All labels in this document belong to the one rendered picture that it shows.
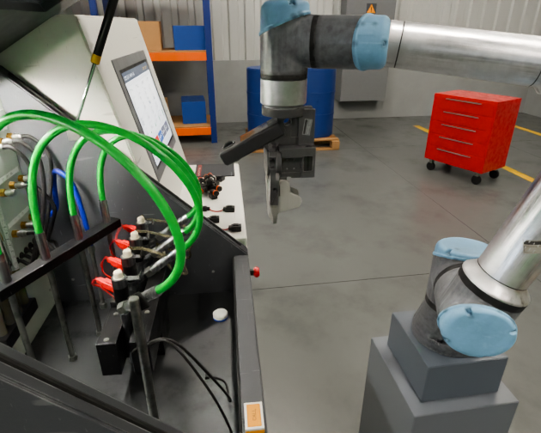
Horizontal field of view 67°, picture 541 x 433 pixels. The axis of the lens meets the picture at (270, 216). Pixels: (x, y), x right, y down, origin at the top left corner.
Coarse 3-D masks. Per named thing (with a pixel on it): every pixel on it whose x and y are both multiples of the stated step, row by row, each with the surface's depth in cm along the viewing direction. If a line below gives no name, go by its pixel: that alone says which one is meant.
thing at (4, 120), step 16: (16, 112) 58; (32, 112) 57; (48, 112) 57; (0, 128) 60; (80, 128) 56; (96, 144) 56; (128, 160) 56; (144, 176) 56; (160, 192) 57; (160, 208) 57; (176, 224) 58; (176, 240) 58; (0, 256) 73; (176, 256) 60; (176, 272) 61; (160, 288) 63
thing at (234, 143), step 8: (272, 120) 69; (256, 128) 70; (264, 128) 67; (272, 128) 67; (280, 128) 67; (240, 136) 71; (248, 136) 68; (256, 136) 67; (264, 136) 67; (272, 136) 67; (280, 136) 67; (224, 144) 69; (232, 144) 69; (240, 144) 67; (248, 144) 68; (256, 144) 68; (264, 144) 68; (224, 152) 68; (232, 152) 68; (240, 152) 68; (248, 152) 68; (224, 160) 68; (232, 160) 68
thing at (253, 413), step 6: (246, 408) 67; (252, 408) 67; (258, 408) 67; (252, 414) 66; (258, 414) 66; (252, 420) 65; (258, 420) 65; (252, 426) 64; (246, 432) 64; (252, 432) 64; (258, 432) 64
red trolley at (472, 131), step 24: (456, 96) 422; (480, 96) 419; (504, 96) 419; (432, 120) 451; (456, 120) 427; (480, 120) 406; (504, 120) 407; (432, 144) 459; (456, 144) 434; (480, 144) 412; (504, 144) 424; (432, 168) 470; (480, 168) 418
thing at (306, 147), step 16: (272, 112) 65; (288, 112) 64; (304, 112) 66; (288, 128) 68; (304, 128) 68; (272, 144) 69; (288, 144) 69; (304, 144) 69; (288, 160) 69; (304, 160) 69; (288, 176) 70; (304, 176) 69
